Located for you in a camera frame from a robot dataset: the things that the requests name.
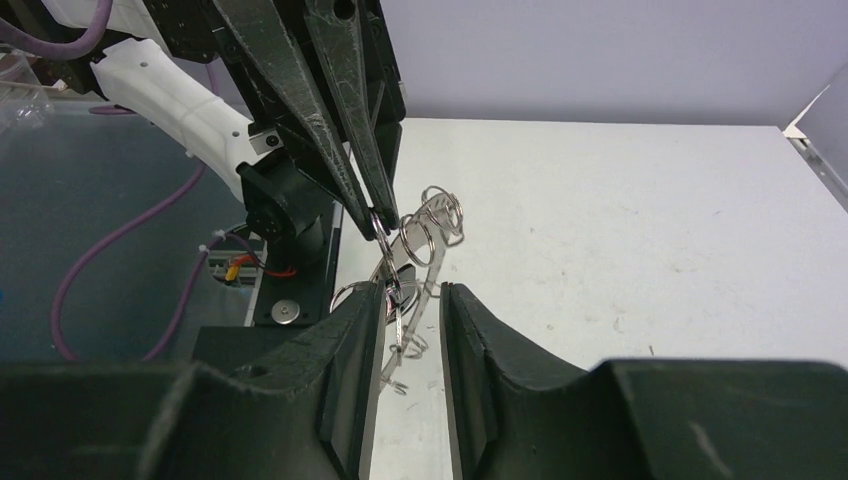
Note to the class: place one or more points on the aluminium frame rail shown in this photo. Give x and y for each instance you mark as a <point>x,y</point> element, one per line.
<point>819,135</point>

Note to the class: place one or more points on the silver perforated ring disc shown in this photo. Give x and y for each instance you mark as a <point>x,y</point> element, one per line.
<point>409,270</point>

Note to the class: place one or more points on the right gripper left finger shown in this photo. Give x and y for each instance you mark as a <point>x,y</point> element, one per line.
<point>305,410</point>

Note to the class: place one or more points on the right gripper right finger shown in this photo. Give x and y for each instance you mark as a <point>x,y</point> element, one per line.
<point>516,411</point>

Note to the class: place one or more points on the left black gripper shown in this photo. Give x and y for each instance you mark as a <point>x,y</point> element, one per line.
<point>321,85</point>

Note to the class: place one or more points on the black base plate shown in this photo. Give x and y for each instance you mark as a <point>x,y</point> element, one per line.
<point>253,310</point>

